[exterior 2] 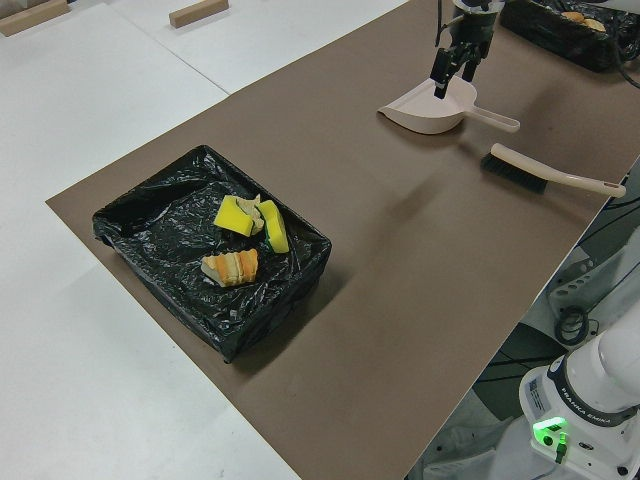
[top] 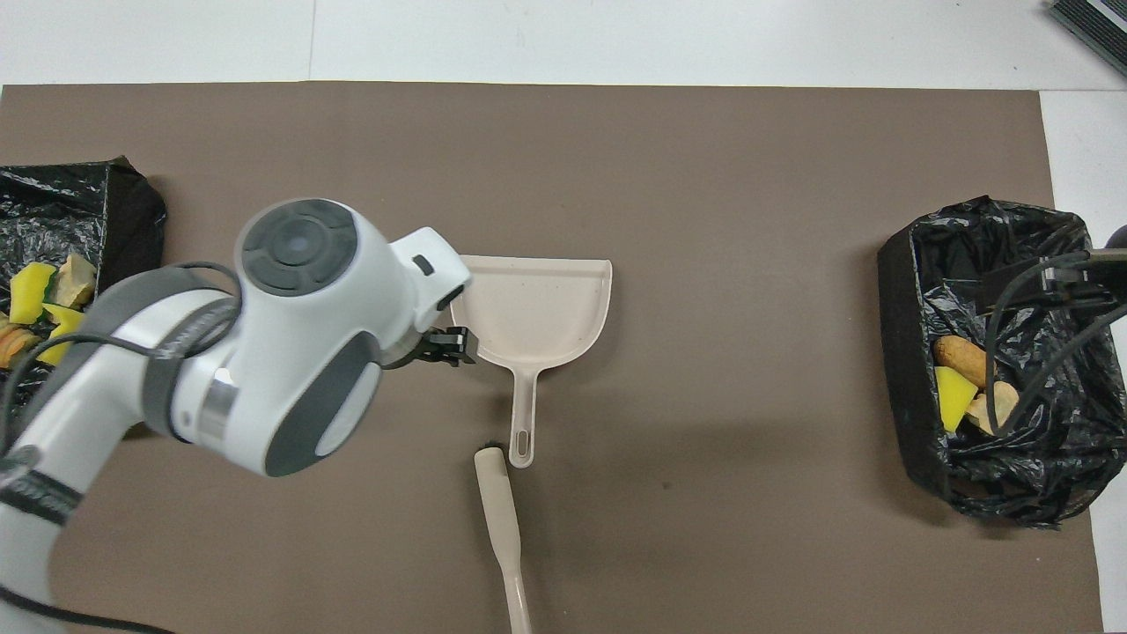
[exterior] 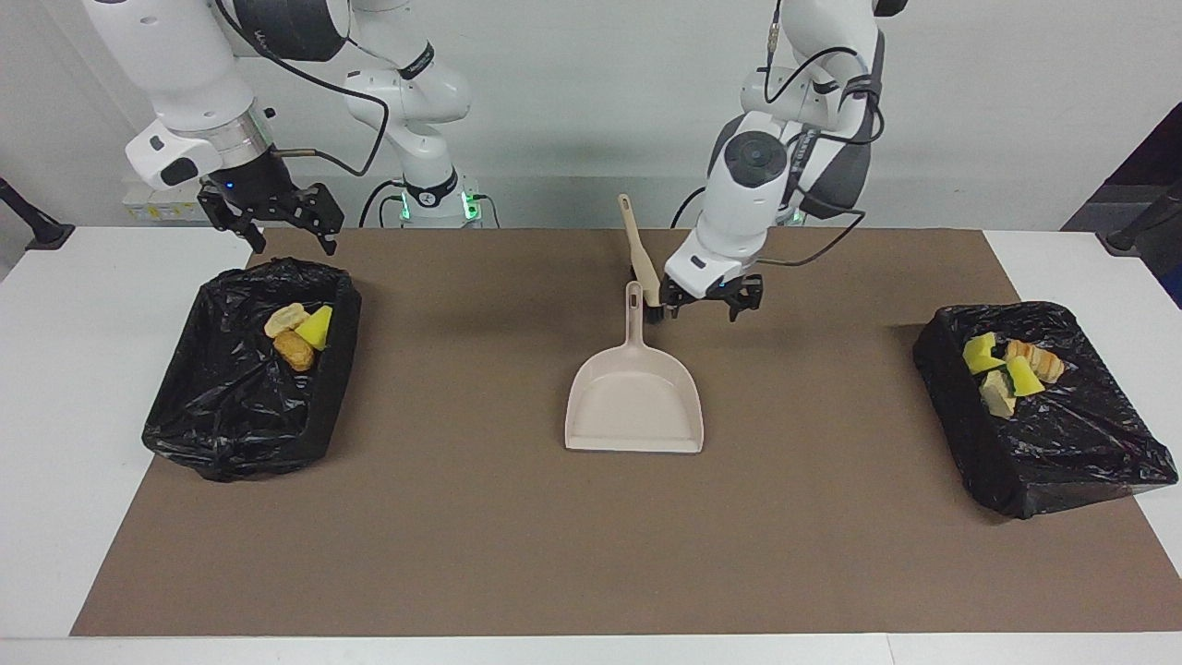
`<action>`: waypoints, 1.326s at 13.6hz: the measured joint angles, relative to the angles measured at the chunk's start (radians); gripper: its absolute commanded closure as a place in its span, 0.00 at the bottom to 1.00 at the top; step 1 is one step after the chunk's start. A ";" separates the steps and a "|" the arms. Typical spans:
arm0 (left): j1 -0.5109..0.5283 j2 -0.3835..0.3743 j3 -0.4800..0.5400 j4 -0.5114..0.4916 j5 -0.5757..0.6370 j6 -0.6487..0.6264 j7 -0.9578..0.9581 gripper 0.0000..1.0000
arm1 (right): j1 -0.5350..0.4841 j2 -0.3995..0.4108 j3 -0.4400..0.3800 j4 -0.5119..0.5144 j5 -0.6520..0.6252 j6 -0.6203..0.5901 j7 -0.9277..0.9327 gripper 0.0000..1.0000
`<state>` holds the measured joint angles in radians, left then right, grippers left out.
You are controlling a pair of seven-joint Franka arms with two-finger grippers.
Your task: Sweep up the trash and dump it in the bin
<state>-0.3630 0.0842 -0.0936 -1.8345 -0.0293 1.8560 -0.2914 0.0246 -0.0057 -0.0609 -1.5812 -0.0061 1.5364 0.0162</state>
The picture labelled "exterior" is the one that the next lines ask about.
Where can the beige plastic dustpan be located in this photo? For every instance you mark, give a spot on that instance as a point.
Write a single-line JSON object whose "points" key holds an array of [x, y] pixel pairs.
{"points": [[637, 397]]}

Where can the white wall socket box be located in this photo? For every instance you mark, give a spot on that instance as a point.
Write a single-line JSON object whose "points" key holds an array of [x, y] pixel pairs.
{"points": [[138, 211]]}

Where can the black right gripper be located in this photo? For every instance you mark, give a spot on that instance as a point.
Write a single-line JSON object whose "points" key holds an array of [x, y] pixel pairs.
{"points": [[259, 180]]}

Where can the striped orange cream croissant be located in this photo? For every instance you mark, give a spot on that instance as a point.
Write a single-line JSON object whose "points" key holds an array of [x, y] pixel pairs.
{"points": [[997, 395]]}

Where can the yellow sponge wedge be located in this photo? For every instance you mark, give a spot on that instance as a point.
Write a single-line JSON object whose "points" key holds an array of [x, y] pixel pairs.
{"points": [[1023, 375]]}

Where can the brown table mat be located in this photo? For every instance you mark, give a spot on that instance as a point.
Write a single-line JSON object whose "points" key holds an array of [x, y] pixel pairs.
{"points": [[462, 554]]}

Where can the green and yellow sponge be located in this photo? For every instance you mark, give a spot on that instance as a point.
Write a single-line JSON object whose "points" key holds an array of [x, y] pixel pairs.
{"points": [[317, 330]]}

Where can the black camera stand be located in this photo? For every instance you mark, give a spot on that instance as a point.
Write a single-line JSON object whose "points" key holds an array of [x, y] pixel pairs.
{"points": [[1131, 235], [42, 231]]}

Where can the brown bread roll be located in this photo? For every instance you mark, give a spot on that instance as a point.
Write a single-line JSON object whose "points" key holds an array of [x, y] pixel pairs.
{"points": [[294, 351]]}

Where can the pale flaky bread piece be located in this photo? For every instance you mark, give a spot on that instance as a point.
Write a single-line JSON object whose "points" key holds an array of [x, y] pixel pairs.
{"points": [[284, 320]]}

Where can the orange croissant with broken end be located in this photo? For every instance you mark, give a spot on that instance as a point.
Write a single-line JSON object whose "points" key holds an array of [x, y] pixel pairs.
{"points": [[1042, 360]]}

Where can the open bin with black bag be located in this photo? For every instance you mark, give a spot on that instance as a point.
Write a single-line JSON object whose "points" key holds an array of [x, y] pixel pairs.
{"points": [[231, 416]]}

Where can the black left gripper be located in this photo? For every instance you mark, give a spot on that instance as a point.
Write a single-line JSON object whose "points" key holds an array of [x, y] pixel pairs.
{"points": [[716, 288]]}

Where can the bin wrapped in black bag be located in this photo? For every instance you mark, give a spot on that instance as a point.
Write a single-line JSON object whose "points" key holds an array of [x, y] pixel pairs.
{"points": [[1062, 443]]}

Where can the notched yellow sponge piece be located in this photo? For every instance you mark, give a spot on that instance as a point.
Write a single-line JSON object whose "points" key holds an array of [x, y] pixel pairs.
{"points": [[979, 353]]}

